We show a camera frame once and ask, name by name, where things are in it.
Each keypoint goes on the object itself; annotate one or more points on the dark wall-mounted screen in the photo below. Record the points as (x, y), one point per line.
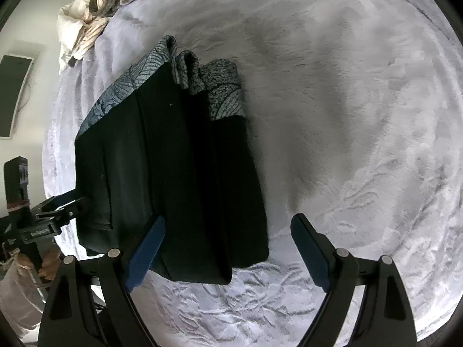
(14, 71)

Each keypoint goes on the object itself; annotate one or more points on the light grey bed cover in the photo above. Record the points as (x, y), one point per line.
(355, 108)

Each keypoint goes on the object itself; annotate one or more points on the black pants patterned waistband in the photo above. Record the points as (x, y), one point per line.
(168, 140)

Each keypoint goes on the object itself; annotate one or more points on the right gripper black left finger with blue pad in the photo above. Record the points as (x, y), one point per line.
(90, 304)

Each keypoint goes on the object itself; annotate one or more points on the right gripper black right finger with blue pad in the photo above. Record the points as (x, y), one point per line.
(385, 317)

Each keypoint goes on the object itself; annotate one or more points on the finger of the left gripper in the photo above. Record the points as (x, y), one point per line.
(66, 203)
(56, 219)

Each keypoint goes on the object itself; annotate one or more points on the beige crumpled blanket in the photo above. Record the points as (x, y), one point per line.
(79, 24)

